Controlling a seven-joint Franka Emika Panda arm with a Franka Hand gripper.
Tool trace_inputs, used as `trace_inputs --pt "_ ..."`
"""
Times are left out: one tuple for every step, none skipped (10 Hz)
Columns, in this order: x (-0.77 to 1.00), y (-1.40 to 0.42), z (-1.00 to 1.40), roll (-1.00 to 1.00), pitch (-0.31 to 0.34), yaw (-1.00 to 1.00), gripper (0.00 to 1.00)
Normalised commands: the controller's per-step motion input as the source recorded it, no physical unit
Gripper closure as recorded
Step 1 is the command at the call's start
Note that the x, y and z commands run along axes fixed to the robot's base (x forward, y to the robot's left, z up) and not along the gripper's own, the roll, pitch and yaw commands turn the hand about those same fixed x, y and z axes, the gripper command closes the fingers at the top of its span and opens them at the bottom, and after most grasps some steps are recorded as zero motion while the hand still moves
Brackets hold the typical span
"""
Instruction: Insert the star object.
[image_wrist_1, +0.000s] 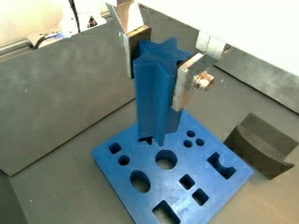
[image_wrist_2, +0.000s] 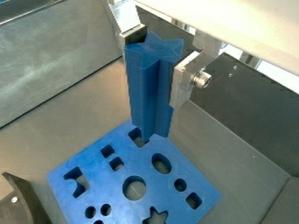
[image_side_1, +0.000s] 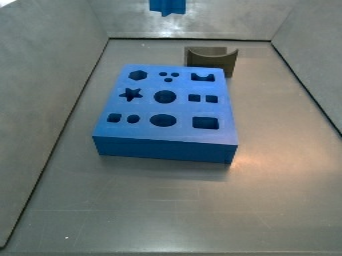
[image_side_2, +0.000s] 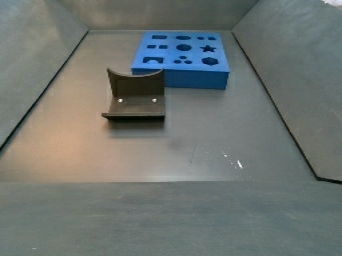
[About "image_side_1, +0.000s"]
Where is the blue shape-sorter block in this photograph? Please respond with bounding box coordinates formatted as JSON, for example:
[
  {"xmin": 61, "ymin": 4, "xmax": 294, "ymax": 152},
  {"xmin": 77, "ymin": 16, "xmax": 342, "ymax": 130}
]
[{"xmin": 92, "ymin": 64, "xmax": 238, "ymax": 164}]

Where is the dark curved holder piece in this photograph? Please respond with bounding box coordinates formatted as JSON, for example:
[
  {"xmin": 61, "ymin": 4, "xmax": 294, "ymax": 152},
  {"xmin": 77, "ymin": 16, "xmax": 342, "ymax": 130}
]
[{"xmin": 184, "ymin": 46, "xmax": 239, "ymax": 78}]

